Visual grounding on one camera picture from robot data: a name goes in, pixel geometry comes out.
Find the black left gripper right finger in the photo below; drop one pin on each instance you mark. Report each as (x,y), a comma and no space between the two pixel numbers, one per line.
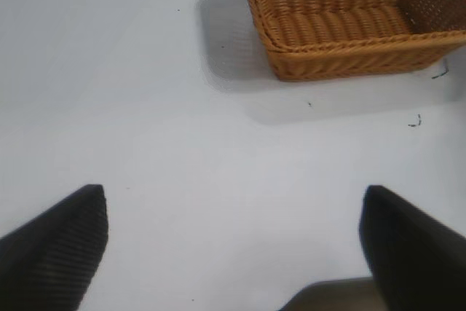
(411,252)

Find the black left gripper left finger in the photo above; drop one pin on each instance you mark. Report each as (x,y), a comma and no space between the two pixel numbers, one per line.
(51,249)

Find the brown woven wicker basket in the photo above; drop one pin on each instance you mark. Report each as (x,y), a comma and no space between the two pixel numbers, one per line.
(349,27)

